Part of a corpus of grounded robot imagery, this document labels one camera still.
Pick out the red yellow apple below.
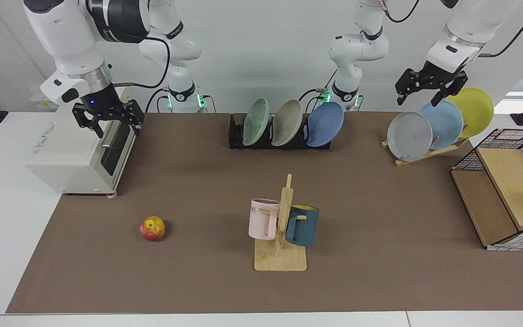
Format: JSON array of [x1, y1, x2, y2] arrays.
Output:
[[140, 216, 166, 242]]

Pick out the light blue plate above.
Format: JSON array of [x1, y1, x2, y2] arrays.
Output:
[[418, 99, 464, 150]]

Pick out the yellow plate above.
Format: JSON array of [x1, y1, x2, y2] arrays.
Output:
[[446, 88, 494, 139]]

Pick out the grey plate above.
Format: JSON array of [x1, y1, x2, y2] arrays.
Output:
[[387, 112, 433, 162]]

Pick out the wooden plate rack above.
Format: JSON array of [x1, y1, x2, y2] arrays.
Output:
[[381, 136, 469, 167]]

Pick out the black dish rack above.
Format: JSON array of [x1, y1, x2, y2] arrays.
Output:
[[229, 113, 335, 150]]

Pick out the beige plate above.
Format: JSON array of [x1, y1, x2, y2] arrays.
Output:
[[271, 99, 304, 147]]

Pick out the green plate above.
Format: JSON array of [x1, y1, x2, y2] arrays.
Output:
[[242, 98, 271, 147]]

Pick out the pale toaster oven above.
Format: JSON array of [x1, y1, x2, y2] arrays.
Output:
[[25, 86, 137, 197]]

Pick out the white socket box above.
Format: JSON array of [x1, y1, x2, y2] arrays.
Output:
[[30, 86, 70, 111]]

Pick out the pink cup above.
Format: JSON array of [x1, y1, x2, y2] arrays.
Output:
[[248, 198, 281, 240]]

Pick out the dark blue cup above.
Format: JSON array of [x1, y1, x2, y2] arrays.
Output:
[[285, 204, 320, 248]]

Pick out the brown table cloth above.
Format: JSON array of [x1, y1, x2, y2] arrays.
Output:
[[6, 112, 523, 314]]

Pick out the wooden cup stand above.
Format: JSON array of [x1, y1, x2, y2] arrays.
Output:
[[254, 174, 308, 272]]

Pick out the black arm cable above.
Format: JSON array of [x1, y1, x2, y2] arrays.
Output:
[[477, 0, 523, 59], [112, 35, 172, 89]]

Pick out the black base cable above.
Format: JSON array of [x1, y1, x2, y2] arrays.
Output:
[[299, 68, 340, 113]]

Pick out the wire basket with wooden floor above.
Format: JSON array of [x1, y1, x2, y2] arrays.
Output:
[[451, 129, 523, 252]]

